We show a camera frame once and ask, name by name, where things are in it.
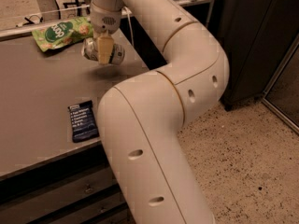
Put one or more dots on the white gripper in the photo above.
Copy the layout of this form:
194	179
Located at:
104	22

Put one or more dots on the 7up soda can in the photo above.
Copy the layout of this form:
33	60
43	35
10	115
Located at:
89	51

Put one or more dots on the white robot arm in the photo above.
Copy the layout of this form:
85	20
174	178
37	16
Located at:
139	118

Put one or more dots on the green snack bag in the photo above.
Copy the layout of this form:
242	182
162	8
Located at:
63	34

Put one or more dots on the dark blue snack bar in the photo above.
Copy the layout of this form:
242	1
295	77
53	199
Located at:
83	122

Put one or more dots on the grey drawer cabinet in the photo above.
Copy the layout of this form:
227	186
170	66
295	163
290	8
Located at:
74	188

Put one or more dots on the dark cabinet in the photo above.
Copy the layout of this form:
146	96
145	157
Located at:
255	35

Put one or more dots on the grey metal rail frame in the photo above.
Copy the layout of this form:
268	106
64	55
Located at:
21	17

